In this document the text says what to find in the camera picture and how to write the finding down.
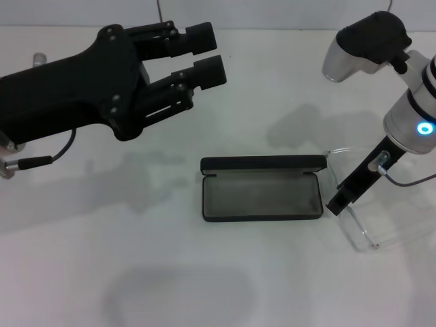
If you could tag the clear white glasses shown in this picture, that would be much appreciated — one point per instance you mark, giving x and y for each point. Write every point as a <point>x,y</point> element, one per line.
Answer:
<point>354,226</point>

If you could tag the black glasses case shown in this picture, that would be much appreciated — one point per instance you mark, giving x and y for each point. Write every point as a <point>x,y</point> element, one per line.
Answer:
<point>259,201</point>

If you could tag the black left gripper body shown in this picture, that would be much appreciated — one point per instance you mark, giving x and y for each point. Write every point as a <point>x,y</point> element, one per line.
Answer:
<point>68,95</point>

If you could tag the gripper silver cylinder port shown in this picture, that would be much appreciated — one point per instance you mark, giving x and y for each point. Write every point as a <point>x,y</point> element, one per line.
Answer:
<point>39,58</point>
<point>378,161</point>

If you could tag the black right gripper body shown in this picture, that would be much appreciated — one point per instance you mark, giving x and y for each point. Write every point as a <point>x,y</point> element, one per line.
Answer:
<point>374,170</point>

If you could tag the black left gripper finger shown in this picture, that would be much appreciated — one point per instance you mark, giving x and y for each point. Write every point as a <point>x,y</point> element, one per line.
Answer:
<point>201,37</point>
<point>209,73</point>

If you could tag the left gripper silver cylinder port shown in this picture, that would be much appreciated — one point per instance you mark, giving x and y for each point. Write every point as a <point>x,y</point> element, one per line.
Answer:
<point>39,58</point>

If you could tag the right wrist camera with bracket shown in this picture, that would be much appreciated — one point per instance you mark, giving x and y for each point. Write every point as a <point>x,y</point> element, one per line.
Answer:
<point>371,37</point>

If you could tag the right gripper silver cylinder port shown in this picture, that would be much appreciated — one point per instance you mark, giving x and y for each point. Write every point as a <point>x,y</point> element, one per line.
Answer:
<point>378,161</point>

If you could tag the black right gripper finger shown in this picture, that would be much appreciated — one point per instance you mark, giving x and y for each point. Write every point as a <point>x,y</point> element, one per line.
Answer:
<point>340,203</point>

